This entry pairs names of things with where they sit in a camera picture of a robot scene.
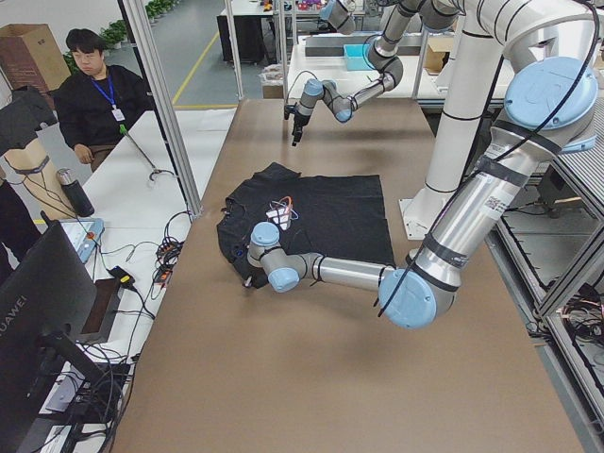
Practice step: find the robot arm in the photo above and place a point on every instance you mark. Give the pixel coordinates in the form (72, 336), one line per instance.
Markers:
(522, 92)
(380, 53)

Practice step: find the seated person in black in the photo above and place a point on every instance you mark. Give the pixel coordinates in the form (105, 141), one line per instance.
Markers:
(93, 103)

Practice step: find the dark thermos bottle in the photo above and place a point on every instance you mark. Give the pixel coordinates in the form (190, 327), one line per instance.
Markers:
(73, 190)

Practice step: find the power strip with red switches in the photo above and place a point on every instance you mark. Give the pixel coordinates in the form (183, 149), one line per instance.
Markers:
(167, 256)

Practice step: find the black graphic t-shirt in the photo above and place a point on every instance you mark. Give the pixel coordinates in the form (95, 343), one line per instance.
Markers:
(342, 217)

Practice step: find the teach pendant tablet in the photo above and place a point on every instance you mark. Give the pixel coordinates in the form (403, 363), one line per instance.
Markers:
(84, 235)

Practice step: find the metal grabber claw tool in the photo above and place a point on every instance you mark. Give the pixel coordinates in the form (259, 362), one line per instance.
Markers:
(155, 171)

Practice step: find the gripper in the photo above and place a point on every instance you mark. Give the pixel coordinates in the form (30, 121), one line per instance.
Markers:
(255, 280)
(299, 118)

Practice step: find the aluminium frame post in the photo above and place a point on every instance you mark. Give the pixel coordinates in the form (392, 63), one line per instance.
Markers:
(140, 34)

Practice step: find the cardboard box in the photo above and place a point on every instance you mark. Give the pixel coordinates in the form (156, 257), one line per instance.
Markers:
(30, 56)

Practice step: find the blue plastic bin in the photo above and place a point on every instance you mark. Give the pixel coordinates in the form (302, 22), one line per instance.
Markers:
(356, 57)

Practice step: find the black computer monitor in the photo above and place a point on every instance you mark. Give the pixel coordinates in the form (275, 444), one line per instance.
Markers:
(45, 304)

